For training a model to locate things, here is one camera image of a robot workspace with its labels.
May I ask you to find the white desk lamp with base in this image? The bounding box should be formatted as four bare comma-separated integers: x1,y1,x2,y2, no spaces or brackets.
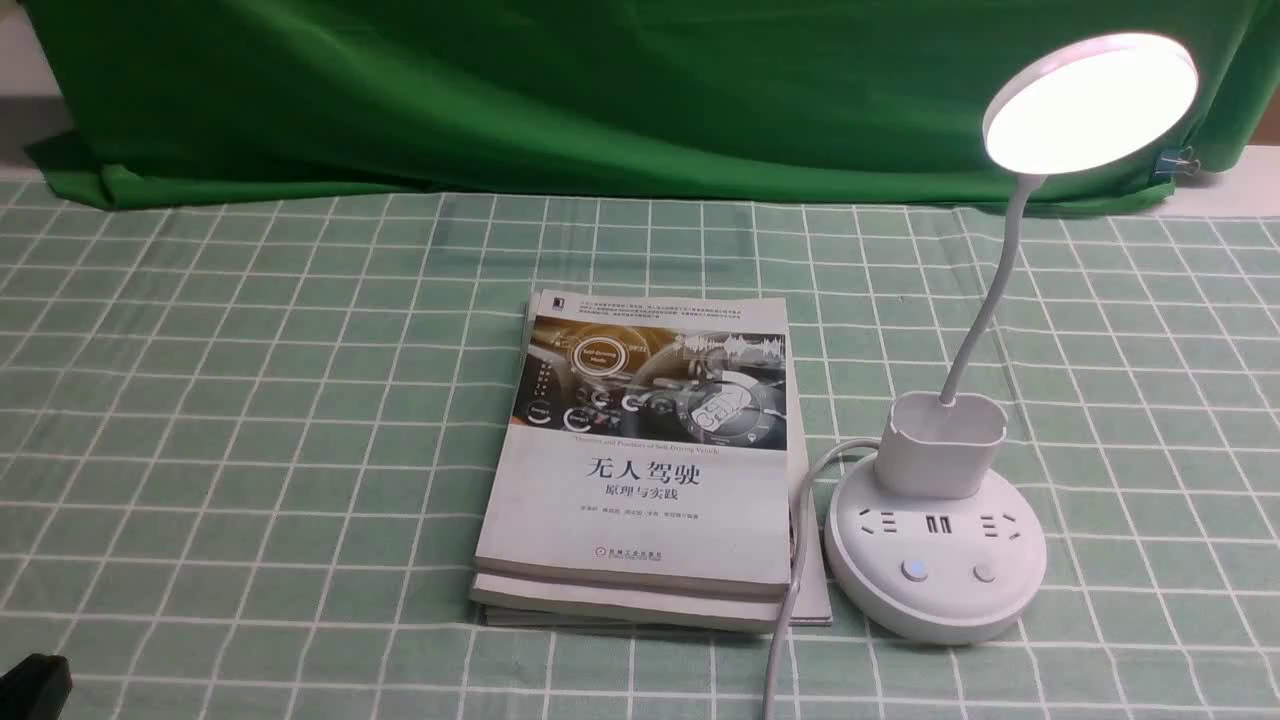
824,32,1199,646

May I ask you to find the top self-driving textbook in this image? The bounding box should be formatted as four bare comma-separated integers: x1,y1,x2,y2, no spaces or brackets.
475,290,792,598

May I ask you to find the green backdrop cloth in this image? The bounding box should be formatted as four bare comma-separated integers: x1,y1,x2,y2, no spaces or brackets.
26,1,1277,211

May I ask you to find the green checked tablecloth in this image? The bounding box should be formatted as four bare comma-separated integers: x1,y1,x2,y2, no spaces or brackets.
1,181,1279,719

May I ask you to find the blue binder clip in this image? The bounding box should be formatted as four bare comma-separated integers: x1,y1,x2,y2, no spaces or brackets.
1152,146,1201,181

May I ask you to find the black object at corner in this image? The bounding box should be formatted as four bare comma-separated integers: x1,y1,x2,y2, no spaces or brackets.
1,653,73,719

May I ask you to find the white lamp power cable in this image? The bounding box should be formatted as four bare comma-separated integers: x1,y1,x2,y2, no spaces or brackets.
762,438,883,720

